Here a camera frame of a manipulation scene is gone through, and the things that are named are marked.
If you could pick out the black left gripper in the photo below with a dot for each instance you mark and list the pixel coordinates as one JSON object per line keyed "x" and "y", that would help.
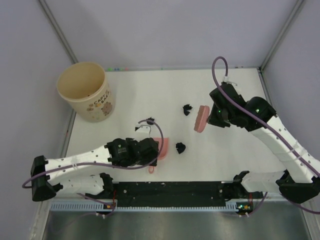
{"x": 148, "y": 160}

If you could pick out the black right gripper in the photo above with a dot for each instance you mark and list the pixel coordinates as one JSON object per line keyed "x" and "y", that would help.
{"x": 213, "y": 120}

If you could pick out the pink dustpan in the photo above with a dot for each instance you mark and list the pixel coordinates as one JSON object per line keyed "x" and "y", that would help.
{"x": 163, "y": 147}

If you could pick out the pink hand brush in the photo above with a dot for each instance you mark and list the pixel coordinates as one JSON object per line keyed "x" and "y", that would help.
{"x": 201, "y": 119}

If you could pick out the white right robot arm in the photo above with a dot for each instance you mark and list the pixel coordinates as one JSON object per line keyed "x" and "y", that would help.
{"x": 299, "y": 181}

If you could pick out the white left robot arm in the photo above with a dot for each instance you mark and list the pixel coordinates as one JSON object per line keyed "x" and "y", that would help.
{"x": 85, "y": 173}

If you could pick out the black paper scrap middle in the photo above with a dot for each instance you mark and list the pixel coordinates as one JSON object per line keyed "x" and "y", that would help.
{"x": 150, "y": 121}

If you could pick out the black paper scrap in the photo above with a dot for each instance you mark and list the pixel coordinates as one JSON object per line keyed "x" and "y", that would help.
{"x": 187, "y": 109}
{"x": 180, "y": 147}
{"x": 150, "y": 121}

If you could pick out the black paper scrap centre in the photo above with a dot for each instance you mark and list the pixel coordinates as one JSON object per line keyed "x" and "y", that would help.
{"x": 180, "y": 147}

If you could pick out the black paper scrap upper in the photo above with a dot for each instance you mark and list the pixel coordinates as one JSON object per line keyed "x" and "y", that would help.
{"x": 187, "y": 109}

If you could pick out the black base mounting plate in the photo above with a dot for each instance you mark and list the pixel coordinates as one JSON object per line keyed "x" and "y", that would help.
{"x": 167, "y": 194}

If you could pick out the beige capybara bucket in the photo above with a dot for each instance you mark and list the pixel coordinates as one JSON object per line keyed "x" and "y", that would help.
{"x": 85, "y": 87}

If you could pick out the grey slotted cable duct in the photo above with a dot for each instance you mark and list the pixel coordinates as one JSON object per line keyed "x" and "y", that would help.
{"x": 91, "y": 206}

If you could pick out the right aluminium frame post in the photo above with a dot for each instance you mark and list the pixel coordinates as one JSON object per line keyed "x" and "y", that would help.
{"x": 294, "y": 13}

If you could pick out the aluminium frame post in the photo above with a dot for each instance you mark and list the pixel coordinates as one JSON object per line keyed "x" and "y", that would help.
{"x": 58, "y": 31}
{"x": 294, "y": 13}

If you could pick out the left aluminium frame post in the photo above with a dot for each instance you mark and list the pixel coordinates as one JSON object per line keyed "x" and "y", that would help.
{"x": 58, "y": 31}

